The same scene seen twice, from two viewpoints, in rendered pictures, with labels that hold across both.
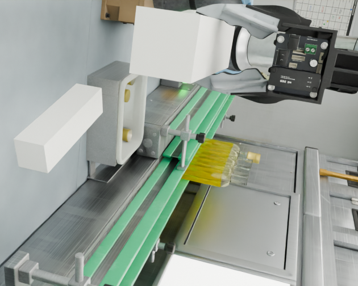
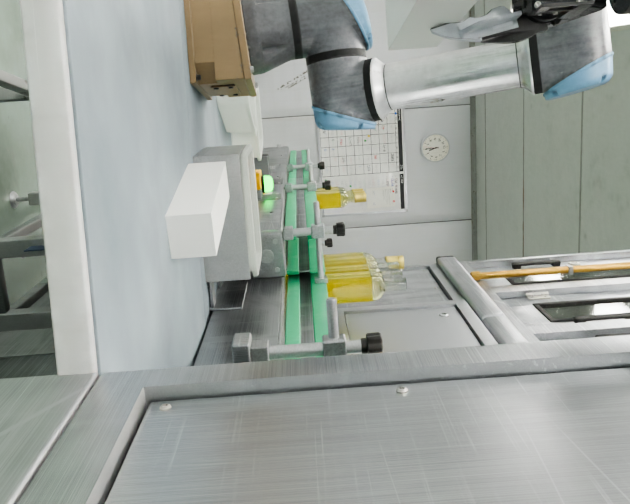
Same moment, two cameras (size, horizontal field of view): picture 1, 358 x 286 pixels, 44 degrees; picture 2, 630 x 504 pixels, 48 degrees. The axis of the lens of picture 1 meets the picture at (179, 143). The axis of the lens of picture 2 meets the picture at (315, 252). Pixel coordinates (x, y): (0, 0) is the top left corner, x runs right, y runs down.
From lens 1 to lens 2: 43 cm
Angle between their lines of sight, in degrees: 16
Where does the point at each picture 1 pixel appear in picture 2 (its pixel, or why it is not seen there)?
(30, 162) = (190, 245)
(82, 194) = (220, 324)
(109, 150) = (239, 256)
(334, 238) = (533, 332)
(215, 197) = (361, 328)
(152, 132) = (270, 239)
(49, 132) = (204, 203)
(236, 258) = not seen: hidden behind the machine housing
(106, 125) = (229, 221)
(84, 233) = not seen: hidden behind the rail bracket
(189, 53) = not seen: outside the picture
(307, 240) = (505, 338)
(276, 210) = (448, 321)
